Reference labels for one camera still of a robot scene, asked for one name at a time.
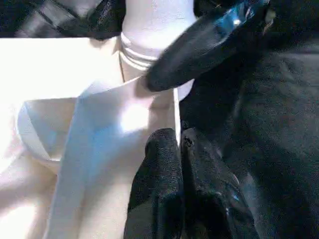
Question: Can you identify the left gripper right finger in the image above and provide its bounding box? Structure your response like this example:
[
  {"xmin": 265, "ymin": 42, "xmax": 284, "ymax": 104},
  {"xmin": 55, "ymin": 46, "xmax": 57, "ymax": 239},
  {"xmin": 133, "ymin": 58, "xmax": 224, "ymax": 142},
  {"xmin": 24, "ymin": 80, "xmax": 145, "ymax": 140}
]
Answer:
[{"xmin": 181, "ymin": 127, "xmax": 260, "ymax": 239}]

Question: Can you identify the white plastic table leg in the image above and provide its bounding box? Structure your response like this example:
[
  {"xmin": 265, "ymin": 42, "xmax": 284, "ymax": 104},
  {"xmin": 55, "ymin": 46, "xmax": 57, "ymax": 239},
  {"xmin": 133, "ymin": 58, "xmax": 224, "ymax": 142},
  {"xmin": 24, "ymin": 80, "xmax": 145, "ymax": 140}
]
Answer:
[{"xmin": 120, "ymin": 0, "xmax": 198, "ymax": 71}]

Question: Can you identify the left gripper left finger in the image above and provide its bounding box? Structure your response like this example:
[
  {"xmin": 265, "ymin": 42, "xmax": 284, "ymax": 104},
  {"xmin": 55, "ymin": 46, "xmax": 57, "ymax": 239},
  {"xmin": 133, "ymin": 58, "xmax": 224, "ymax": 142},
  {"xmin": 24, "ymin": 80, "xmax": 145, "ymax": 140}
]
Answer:
[{"xmin": 122, "ymin": 128, "xmax": 186, "ymax": 239}]

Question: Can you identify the black plastic mat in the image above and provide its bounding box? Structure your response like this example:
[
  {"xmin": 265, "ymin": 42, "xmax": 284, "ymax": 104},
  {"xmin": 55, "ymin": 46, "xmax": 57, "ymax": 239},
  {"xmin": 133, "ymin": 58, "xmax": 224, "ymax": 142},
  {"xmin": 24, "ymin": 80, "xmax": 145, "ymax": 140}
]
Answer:
[{"xmin": 0, "ymin": 0, "xmax": 319, "ymax": 239}]

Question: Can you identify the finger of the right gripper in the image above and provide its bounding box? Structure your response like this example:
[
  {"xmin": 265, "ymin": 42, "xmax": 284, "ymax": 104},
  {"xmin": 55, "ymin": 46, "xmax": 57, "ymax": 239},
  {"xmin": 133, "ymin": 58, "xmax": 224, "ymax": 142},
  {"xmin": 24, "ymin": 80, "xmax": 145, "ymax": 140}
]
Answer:
[
  {"xmin": 91, "ymin": 0, "xmax": 127, "ymax": 40},
  {"xmin": 145, "ymin": 2, "xmax": 272, "ymax": 93}
]

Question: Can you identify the white plastic table top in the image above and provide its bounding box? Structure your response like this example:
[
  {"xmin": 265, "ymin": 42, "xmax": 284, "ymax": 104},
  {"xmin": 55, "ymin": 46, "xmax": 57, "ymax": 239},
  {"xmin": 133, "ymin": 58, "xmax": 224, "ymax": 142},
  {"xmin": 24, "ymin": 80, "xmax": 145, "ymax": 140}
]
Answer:
[{"xmin": 0, "ymin": 36, "xmax": 196, "ymax": 239}]

